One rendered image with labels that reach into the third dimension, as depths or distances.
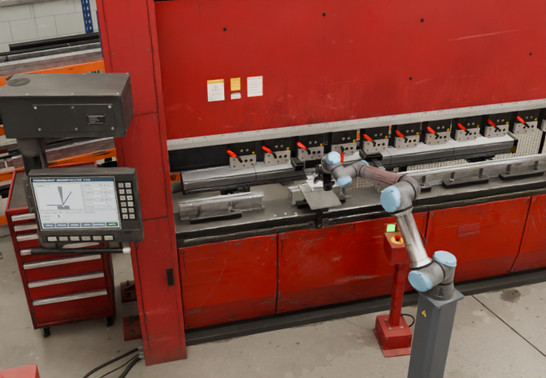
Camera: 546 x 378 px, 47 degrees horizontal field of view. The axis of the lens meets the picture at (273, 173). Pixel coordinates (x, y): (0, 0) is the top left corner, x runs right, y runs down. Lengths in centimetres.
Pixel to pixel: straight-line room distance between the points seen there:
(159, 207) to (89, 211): 60
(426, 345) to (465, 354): 74
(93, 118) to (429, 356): 213
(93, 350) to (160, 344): 49
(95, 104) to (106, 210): 49
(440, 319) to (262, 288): 114
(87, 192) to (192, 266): 113
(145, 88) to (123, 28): 30
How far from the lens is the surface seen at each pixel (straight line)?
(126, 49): 302
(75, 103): 268
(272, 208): 378
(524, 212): 447
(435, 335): 350
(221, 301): 396
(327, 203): 360
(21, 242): 394
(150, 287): 368
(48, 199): 290
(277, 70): 339
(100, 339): 432
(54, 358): 428
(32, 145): 292
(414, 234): 316
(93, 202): 285
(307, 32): 337
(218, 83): 334
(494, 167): 430
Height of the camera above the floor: 292
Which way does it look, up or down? 30 degrees down
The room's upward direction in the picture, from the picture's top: straight up
